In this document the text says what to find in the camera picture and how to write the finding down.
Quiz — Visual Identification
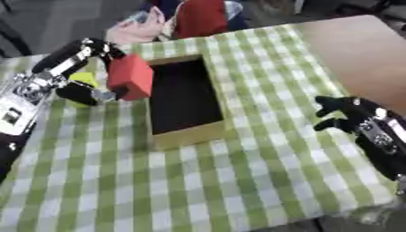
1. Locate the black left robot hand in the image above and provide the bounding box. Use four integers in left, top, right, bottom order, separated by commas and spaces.
30, 37, 131, 107

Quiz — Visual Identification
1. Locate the tan cardboard box dark inside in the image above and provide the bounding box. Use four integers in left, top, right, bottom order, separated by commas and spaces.
144, 53, 238, 151

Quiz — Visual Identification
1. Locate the red rectangular block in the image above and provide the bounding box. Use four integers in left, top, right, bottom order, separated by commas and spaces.
106, 53, 156, 102

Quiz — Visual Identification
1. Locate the person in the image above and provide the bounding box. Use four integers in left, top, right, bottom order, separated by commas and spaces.
102, 0, 251, 47

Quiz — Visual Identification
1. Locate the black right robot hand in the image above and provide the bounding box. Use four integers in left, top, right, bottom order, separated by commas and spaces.
312, 95, 406, 182

